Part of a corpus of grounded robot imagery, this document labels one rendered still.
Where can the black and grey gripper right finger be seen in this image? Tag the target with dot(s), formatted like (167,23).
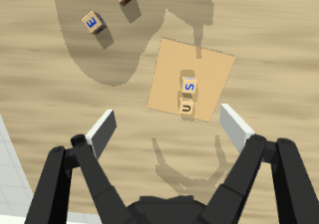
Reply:
(296,199)

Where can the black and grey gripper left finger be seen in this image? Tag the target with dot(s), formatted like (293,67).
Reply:
(51,198)

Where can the tan flat mat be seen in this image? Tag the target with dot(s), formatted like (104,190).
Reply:
(177,60)

